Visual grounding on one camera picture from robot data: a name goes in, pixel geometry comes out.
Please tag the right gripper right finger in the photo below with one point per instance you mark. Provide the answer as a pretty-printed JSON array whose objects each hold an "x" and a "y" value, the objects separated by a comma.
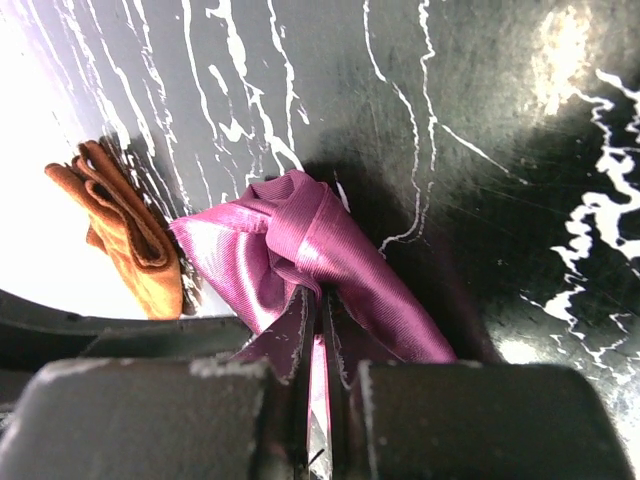
[{"x": 347, "y": 345}]

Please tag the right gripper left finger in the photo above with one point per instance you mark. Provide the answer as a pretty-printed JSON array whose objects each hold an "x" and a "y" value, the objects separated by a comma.
[{"x": 285, "y": 349}]

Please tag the purple cloth napkin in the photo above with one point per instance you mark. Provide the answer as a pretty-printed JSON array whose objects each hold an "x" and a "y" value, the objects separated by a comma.
[{"x": 294, "y": 231}]

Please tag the brown cloth napkin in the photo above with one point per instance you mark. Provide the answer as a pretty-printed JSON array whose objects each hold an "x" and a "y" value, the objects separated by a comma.
[{"x": 124, "y": 229}]

